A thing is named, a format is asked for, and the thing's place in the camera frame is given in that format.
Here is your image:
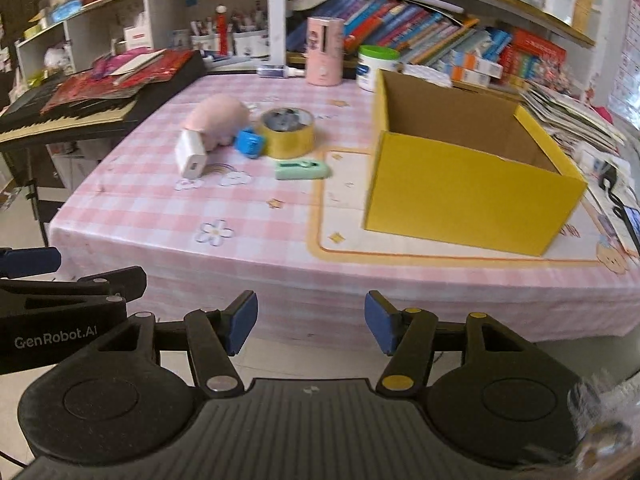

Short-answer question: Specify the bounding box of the white charger plug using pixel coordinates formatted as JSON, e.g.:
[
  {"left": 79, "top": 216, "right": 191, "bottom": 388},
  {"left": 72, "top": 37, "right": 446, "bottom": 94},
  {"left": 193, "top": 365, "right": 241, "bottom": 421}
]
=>
[{"left": 175, "top": 130, "right": 208, "bottom": 180}]

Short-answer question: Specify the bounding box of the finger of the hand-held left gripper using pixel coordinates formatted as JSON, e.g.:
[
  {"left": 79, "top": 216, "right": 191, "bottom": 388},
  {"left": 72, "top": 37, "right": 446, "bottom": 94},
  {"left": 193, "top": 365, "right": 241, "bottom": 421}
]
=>
[
  {"left": 0, "top": 246, "right": 62, "bottom": 279},
  {"left": 75, "top": 266, "right": 148, "bottom": 307}
]

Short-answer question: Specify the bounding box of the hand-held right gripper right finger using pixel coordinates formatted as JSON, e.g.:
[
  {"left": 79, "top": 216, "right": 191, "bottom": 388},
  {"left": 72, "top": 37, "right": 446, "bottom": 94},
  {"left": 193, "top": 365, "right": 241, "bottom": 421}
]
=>
[{"left": 364, "top": 290, "right": 538, "bottom": 401}]

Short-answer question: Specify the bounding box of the stack of small white boxes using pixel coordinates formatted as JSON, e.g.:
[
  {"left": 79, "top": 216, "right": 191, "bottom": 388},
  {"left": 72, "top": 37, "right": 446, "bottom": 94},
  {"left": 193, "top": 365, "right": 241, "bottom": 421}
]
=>
[{"left": 430, "top": 30, "right": 511, "bottom": 86}]

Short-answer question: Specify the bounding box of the row of colourful books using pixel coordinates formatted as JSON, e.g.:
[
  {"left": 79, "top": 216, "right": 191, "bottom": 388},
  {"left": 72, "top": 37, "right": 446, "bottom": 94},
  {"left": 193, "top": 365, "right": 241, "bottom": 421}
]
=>
[{"left": 286, "top": 0, "right": 481, "bottom": 66}]

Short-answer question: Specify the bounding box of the wide white pen holder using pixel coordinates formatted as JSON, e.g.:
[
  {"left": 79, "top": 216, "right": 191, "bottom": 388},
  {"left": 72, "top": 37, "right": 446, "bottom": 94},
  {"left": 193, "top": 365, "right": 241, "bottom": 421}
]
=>
[{"left": 232, "top": 30, "right": 268, "bottom": 58}]

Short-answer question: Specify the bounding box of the yellow tape roll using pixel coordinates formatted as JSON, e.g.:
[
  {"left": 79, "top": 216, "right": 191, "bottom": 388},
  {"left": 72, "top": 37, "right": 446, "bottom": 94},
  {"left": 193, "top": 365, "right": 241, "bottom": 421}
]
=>
[{"left": 258, "top": 108, "right": 316, "bottom": 159}]

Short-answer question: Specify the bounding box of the yellow cardboard box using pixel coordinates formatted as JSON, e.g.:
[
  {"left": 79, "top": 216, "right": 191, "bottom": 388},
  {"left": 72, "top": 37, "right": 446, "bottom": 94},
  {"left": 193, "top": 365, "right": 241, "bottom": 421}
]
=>
[{"left": 363, "top": 69, "right": 588, "bottom": 257}]

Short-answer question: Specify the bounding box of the wall poster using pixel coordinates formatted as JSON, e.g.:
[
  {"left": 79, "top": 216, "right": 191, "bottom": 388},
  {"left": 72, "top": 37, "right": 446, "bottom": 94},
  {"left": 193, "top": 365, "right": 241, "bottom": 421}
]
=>
[{"left": 610, "top": 35, "right": 640, "bottom": 121}]

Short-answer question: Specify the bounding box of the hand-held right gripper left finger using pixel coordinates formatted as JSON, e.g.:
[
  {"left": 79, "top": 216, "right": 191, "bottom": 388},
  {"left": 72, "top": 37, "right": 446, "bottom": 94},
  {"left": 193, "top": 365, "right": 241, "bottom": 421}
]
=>
[{"left": 95, "top": 290, "right": 259, "bottom": 401}]

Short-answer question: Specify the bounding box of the smartphone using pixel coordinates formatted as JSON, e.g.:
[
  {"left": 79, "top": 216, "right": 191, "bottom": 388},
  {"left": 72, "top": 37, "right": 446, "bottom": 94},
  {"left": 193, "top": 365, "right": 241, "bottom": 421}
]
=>
[{"left": 625, "top": 205, "right": 640, "bottom": 251}]

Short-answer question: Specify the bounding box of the pink cylinder container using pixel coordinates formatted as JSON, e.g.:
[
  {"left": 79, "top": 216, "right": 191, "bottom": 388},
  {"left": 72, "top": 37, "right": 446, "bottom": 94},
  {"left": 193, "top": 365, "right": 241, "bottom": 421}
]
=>
[{"left": 306, "top": 16, "right": 345, "bottom": 87}]

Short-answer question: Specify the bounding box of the blue plastic toy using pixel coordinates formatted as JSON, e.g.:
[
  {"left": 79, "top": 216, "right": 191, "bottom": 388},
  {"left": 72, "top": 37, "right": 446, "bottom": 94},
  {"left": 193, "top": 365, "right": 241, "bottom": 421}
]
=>
[{"left": 235, "top": 129, "right": 265, "bottom": 159}]

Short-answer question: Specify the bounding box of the black electronic keyboard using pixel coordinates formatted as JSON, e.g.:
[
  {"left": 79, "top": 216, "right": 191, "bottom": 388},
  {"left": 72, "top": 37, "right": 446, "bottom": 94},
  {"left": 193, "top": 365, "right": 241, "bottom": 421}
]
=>
[{"left": 0, "top": 51, "right": 207, "bottom": 143}]

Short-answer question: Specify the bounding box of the red and white tube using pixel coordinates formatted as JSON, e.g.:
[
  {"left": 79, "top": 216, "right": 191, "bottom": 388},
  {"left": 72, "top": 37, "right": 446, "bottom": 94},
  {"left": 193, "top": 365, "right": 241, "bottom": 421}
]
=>
[{"left": 215, "top": 5, "right": 231, "bottom": 56}]

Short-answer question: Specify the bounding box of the red glossy paper stack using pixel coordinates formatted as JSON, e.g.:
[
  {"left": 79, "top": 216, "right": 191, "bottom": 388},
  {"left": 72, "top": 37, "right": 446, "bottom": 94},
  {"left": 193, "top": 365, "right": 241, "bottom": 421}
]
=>
[{"left": 40, "top": 49, "right": 193, "bottom": 116}]

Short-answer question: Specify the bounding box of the black keyboard stand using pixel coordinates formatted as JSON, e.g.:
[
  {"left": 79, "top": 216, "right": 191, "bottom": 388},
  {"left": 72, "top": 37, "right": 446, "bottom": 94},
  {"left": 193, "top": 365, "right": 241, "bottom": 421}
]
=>
[{"left": 25, "top": 145, "right": 56, "bottom": 246}]

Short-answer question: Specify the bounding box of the pink pig plush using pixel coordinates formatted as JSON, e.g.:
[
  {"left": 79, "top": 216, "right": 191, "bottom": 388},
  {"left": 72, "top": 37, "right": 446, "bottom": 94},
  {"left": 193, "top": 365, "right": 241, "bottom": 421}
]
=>
[{"left": 182, "top": 95, "right": 251, "bottom": 153}]

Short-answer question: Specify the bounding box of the mint green small case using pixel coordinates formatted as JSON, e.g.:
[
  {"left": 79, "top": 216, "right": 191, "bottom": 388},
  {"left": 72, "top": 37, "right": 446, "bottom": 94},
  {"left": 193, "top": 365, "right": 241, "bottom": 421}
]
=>
[{"left": 275, "top": 158, "right": 332, "bottom": 181}]

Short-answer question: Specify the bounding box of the red boxed set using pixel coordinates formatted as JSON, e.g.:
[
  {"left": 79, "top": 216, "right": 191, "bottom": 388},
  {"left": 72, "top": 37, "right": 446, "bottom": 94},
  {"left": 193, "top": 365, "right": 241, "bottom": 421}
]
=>
[{"left": 500, "top": 30, "right": 568, "bottom": 86}]

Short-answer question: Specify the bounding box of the small glue bottle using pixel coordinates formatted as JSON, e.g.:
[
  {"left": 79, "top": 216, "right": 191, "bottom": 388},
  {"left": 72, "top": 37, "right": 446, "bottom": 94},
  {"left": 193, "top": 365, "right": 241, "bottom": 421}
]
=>
[{"left": 256, "top": 64, "right": 306, "bottom": 79}]

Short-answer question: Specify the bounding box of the stack of magazines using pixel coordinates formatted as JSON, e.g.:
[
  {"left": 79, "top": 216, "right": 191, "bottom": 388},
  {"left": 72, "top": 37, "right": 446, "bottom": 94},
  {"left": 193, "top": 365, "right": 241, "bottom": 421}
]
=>
[{"left": 520, "top": 82, "right": 631, "bottom": 156}]

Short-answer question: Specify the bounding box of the white shelf unit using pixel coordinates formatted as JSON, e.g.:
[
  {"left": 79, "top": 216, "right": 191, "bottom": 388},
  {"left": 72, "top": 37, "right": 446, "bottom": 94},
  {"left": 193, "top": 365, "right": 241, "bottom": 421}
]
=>
[{"left": 15, "top": 0, "right": 286, "bottom": 76}]

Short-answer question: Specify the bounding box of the white jar green lid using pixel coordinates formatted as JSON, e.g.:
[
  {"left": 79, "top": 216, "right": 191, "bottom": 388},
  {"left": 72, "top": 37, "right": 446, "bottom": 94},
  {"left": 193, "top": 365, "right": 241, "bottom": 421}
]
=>
[{"left": 356, "top": 45, "right": 402, "bottom": 93}]

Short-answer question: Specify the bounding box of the beige card sheet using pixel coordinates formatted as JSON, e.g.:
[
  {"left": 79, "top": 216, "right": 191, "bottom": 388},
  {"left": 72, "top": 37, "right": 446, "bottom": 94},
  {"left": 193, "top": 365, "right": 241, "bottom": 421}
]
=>
[{"left": 112, "top": 50, "right": 166, "bottom": 86}]

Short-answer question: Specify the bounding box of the pink checkered tablecloth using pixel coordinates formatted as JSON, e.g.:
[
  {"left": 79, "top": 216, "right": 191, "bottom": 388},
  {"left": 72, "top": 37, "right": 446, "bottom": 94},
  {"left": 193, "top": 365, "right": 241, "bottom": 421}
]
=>
[{"left": 47, "top": 72, "right": 640, "bottom": 351}]

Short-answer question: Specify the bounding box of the white box red label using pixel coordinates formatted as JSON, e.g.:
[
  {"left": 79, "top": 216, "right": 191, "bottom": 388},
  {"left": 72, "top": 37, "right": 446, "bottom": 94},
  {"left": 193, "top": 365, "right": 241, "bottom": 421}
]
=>
[{"left": 123, "top": 25, "right": 151, "bottom": 51}]

